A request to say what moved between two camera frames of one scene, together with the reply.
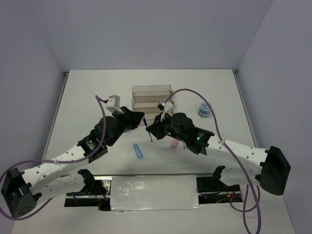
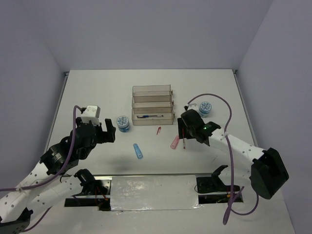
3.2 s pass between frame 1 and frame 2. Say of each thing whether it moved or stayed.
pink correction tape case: stayed
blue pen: moved
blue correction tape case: stayed
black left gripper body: moved
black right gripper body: moved
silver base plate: stayed
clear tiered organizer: stayed
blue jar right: stayed
